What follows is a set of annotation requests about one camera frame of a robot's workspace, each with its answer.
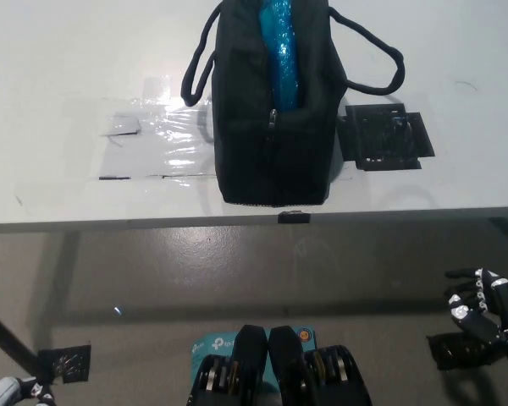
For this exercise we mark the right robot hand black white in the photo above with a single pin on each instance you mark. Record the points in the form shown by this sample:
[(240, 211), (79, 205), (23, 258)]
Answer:
[(491, 313)]

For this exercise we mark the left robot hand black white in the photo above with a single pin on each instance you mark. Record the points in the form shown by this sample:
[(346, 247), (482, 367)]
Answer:
[(25, 391)]

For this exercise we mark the blue plate stack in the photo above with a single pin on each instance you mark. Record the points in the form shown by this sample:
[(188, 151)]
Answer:
[(283, 63)]

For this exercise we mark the black floor tape square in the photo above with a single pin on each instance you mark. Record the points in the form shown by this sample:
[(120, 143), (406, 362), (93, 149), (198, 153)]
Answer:
[(453, 353), (67, 363)]

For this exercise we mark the black table leg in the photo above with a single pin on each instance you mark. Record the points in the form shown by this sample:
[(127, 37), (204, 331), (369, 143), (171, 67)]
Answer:
[(8, 334)]

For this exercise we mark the teal tp-link box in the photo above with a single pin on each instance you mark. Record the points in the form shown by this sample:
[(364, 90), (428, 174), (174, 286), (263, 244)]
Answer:
[(211, 344)]

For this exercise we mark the large black tape patch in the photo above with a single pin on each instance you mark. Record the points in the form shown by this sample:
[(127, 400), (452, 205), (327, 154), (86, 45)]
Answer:
[(385, 135)]

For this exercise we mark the clear plastic sheet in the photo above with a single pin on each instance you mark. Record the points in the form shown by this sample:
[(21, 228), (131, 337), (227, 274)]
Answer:
[(89, 186)]

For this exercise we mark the small black tape strip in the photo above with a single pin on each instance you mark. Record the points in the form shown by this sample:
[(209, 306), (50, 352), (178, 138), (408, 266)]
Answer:
[(295, 217)]

